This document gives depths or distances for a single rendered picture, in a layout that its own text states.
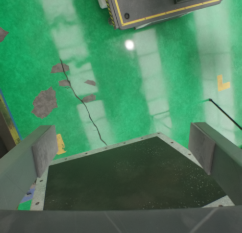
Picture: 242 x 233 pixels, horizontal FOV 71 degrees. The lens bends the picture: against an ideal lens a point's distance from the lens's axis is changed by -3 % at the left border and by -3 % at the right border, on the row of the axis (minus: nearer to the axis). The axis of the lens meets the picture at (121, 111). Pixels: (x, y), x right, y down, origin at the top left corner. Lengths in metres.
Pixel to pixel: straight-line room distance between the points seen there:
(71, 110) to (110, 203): 1.05
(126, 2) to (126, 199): 1.13
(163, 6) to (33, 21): 0.94
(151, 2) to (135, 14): 0.14
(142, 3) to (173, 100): 0.96
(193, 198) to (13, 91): 1.36
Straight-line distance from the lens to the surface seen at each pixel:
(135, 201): 0.59
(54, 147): 0.17
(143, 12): 1.33
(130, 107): 1.63
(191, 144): 0.17
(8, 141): 0.84
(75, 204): 0.63
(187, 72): 1.89
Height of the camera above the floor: 1.48
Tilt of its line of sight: 67 degrees down
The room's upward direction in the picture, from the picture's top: 126 degrees clockwise
